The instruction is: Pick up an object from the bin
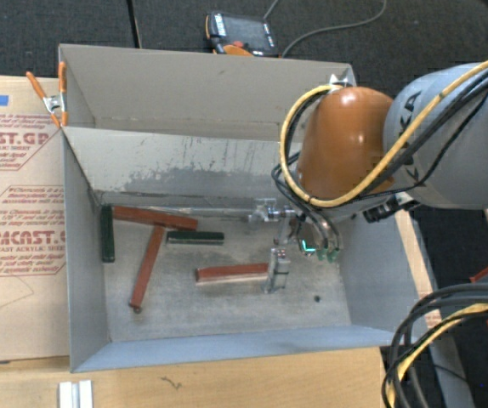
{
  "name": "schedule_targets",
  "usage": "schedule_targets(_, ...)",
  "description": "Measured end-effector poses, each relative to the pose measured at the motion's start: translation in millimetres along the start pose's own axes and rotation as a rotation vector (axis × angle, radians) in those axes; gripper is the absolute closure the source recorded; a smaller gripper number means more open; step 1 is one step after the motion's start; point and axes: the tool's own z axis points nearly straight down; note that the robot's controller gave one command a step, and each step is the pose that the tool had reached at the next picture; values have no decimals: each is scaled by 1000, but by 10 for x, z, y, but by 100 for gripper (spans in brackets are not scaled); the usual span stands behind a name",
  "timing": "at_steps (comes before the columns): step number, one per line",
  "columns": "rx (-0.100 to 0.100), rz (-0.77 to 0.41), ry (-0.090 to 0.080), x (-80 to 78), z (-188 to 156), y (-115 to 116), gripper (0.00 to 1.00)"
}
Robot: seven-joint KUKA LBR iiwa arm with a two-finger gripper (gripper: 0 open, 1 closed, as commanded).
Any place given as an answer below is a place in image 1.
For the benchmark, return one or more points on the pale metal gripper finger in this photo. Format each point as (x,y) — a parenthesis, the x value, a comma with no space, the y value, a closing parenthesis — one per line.
(277,272)
(261,215)

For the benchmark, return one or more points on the red-brown flat block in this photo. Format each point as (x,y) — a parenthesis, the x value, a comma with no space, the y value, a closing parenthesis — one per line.
(147,268)
(231,273)
(154,218)

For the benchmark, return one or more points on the grey metal bin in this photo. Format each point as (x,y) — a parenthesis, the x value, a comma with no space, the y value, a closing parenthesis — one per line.
(227,308)

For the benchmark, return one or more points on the dark green flat block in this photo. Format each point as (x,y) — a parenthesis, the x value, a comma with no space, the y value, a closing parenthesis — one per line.
(107,236)
(195,238)

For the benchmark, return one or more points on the brown cardboard board, red print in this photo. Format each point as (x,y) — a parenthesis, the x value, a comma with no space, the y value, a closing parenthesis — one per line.
(23,296)

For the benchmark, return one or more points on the black cylinder on white bracket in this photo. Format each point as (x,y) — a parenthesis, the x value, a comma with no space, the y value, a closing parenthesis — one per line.
(379,213)

